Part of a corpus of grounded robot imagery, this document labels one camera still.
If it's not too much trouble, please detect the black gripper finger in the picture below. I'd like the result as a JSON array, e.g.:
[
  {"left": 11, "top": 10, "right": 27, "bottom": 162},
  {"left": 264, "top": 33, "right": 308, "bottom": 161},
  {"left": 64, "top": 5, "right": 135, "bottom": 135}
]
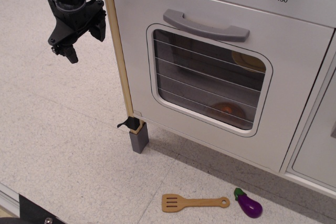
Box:
[
  {"left": 89, "top": 22, "right": 106, "bottom": 42},
  {"left": 65, "top": 46, "right": 78, "bottom": 63}
]

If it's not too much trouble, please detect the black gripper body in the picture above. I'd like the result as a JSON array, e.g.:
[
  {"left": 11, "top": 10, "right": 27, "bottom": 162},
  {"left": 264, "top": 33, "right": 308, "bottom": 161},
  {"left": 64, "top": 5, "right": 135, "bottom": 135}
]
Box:
[{"left": 48, "top": 0, "right": 106, "bottom": 54}]

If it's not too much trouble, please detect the white toy oven door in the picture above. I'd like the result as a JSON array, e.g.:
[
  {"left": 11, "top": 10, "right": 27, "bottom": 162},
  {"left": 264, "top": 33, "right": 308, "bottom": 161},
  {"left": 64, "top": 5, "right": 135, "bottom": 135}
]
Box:
[{"left": 109, "top": 0, "right": 334, "bottom": 173}]

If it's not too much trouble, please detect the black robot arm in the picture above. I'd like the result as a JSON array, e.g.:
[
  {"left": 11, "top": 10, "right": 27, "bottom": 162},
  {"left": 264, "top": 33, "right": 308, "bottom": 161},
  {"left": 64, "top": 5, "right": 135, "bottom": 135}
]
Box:
[{"left": 48, "top": 0, "right": 106, "bottom": 63}]

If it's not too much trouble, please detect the black clip on leg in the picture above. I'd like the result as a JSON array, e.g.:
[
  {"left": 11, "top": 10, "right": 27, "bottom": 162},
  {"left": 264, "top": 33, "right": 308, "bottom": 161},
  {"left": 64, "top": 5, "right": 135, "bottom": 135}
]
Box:
[{"left": 117, "top": 116, "right": 140, "bottom": 131}]

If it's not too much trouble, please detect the grey cabinet foot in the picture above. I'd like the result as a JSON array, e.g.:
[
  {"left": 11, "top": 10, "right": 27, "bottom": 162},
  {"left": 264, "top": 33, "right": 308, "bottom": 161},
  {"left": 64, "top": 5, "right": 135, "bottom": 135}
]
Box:
[{"left": 130, "top": 123, "right": 149, "bottom": 154}]

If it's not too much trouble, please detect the white toy kitchen cabinet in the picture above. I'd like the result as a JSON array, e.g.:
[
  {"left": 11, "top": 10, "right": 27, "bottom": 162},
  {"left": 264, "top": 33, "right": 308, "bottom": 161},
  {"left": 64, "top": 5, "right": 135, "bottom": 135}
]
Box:
[{"left": 99, "top": 0, "right": 336, "bottom": 200}]

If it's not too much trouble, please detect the yellow toy plate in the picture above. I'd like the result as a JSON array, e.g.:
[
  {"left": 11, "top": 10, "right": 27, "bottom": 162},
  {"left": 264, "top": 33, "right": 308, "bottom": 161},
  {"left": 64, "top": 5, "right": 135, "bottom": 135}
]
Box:
[{"left": 232, "top": 51, "right": 266, "bottom": 73}]

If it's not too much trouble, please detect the orange pot lid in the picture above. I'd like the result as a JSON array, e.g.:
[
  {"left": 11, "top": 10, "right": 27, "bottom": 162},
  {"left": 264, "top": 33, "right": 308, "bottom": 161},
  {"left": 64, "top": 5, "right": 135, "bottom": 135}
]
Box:
[{"left": 208, "top": 102, "right": 247, "bottom": 129}]

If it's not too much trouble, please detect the wooden slotted spatula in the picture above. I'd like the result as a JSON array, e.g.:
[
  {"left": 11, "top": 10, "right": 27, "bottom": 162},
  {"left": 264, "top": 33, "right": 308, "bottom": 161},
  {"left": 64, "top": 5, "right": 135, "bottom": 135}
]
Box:
[{"left": 162, "top": 194, "right": 230, "bottom": 213}]

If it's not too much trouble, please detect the purple toy eggplant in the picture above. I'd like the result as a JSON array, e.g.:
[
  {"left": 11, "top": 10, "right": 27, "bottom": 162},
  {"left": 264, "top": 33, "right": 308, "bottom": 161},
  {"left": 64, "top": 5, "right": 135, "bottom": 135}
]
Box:
[{"left": 234, "top": 188, "right": 263, "bottom": 218}]

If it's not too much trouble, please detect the white right cabinet door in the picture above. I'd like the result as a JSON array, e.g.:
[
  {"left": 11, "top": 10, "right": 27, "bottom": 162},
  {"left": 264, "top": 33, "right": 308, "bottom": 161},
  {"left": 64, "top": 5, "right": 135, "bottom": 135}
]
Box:
[{"left": 287, "top": 58, "right": 335, "bottom": 197}]

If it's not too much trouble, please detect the grey oven door handle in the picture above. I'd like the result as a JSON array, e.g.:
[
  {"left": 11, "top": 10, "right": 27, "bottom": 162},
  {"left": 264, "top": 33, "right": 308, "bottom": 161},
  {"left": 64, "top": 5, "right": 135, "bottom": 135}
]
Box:
[{"left": 163, "top": 9, "right": 250, "bottom": 42}]

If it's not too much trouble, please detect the aluminium rail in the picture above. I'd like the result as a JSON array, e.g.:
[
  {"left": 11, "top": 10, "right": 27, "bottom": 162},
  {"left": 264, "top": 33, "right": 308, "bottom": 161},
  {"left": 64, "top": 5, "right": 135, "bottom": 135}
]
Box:
[{"left": 1, "top": 183, "right": 20, "bottom": 217}]

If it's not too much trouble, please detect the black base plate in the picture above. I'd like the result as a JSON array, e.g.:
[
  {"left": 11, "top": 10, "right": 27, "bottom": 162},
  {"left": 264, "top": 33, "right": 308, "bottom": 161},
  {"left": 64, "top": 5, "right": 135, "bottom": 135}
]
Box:
[{"left": 1, "top": 194, "right": 65, "bottom": 224}]

